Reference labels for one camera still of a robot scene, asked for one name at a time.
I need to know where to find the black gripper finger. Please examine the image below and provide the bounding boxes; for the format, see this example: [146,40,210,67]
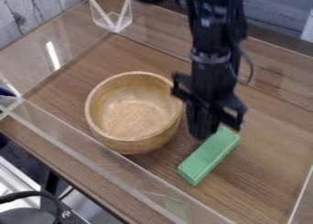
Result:
[186,101,221,140]

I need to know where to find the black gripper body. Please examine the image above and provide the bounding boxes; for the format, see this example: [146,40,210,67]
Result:
[171,50,248,130]

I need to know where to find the green rectangular block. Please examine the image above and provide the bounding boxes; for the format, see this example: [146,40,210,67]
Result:
[178,127,241,187]

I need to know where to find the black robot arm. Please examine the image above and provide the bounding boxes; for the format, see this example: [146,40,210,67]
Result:
[137,0,248,140]

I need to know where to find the brown wooden bowl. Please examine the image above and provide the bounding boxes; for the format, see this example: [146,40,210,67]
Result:
[84,71,183,155]

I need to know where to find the clear acrylic tray walls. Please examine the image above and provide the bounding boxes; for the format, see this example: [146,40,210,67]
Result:
[0,0,313,224]

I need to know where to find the black table leg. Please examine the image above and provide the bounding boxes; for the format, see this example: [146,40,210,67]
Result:
[46,172,60,195]

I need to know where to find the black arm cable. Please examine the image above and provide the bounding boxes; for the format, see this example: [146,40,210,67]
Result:
[228,35,254,85]

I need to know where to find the black metal bracket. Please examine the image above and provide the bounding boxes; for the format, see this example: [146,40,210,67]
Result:
[40,197,91,224]

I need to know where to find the black cable loop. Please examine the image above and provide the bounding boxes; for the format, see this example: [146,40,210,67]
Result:
[0,190,63,224]

